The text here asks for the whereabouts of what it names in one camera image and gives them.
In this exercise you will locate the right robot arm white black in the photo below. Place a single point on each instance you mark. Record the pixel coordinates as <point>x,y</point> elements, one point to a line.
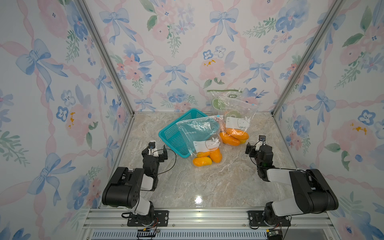
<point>311,192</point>

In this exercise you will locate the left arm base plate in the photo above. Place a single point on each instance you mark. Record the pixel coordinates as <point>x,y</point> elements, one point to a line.
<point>155,218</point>

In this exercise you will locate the clear zip-top bag green print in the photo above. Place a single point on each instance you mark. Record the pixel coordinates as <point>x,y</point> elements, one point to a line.
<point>218,99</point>

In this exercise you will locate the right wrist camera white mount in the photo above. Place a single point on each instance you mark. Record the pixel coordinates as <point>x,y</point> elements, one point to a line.
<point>261,141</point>

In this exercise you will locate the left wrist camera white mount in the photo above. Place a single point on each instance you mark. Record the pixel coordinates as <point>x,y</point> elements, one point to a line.
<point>153,150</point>

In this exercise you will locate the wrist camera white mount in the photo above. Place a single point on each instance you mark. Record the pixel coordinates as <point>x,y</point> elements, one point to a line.
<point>261,141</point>
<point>153,150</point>

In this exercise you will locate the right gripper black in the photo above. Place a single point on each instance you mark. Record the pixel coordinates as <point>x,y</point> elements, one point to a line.
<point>252,149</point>

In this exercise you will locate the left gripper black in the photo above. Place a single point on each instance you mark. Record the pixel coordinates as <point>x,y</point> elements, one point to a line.
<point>162,156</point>

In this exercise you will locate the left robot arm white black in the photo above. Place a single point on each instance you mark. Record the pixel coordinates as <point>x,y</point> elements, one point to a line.
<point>125,185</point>

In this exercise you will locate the orange mango top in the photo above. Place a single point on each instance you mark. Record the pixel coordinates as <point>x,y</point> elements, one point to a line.
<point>237,134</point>

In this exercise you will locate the clear plastic bag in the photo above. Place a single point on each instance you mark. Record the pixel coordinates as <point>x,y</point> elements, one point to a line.
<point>238,115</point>
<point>202,135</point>

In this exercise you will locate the aluminium front rail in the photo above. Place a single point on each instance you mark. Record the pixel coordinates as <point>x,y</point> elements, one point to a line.
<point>205,224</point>

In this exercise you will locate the teal plastic mesh basket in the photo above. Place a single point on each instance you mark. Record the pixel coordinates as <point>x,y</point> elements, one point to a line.
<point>172,137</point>

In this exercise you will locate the small yellow mango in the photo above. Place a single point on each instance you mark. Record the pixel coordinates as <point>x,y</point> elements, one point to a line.
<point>202,161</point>

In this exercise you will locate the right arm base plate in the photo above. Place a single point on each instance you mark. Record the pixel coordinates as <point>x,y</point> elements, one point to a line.
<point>261,219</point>

